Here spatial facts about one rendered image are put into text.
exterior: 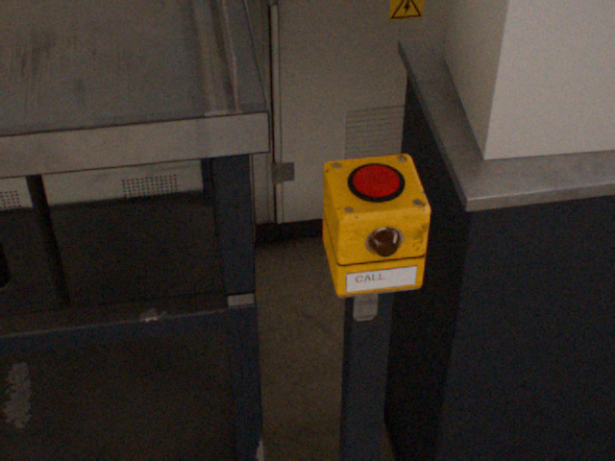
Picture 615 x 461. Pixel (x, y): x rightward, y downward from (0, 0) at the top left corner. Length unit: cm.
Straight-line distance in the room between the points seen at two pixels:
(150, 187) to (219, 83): 92
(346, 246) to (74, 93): 37
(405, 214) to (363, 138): 111
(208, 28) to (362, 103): 77
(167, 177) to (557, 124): 100
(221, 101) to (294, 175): 94
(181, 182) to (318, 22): 44
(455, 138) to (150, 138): 35
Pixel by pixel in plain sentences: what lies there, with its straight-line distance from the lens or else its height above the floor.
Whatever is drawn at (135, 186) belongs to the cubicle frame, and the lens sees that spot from 199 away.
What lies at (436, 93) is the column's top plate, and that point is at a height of 75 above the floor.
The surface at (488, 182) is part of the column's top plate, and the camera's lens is 113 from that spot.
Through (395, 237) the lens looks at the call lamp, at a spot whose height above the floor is 88.
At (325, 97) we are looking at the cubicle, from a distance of 188.
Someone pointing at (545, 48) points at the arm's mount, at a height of 89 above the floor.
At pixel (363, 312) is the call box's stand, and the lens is 97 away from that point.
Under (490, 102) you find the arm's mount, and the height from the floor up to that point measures 83.
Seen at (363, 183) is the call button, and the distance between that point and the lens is 87.
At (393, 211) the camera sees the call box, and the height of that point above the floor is 90.
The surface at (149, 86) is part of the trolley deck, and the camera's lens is 110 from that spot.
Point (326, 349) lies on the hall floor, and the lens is 192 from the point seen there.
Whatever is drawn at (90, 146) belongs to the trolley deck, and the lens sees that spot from 106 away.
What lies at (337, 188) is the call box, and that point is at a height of 90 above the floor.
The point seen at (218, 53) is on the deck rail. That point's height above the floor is 85.
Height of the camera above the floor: 147
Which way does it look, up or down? 43 degrees down
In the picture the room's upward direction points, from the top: straight up
